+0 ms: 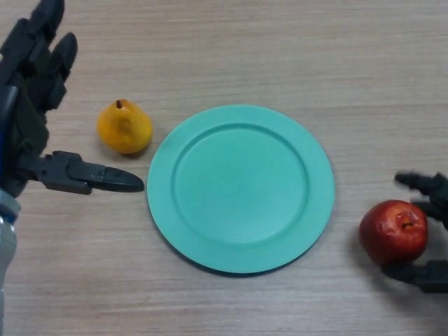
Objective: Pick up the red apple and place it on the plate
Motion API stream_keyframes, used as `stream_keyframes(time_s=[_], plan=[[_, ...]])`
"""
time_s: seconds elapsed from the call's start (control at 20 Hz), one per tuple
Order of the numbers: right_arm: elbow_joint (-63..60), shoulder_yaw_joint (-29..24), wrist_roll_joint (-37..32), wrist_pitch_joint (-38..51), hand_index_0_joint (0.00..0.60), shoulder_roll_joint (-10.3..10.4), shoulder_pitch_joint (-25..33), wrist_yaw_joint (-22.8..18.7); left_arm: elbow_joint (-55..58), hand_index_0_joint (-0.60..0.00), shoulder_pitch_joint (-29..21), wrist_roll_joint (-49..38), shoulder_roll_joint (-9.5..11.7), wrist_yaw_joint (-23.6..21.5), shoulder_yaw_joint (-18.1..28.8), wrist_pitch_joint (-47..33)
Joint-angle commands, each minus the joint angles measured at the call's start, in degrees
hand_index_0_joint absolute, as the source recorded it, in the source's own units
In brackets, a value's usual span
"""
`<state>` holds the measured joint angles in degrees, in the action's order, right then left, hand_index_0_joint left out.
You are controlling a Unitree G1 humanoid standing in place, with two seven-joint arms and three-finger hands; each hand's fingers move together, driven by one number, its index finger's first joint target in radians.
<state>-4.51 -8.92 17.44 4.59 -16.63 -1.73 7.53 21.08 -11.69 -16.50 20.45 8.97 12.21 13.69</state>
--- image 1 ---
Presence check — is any green round plate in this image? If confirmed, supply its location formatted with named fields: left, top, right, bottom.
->
left=146, top=104, right=335, bottom=277

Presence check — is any red apple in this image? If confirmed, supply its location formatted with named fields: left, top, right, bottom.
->
left=359, top=199, right=429, bottom=266

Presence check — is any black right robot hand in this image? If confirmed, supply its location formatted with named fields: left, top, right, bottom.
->
left=381, top=171, right=448, bottom=294

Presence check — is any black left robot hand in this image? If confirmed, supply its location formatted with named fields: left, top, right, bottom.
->
left=0, top=0, right=145, bottom=197

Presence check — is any yellow pear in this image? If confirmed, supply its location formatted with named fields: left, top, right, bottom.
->
left=97, top=99, right=154, bottom=155

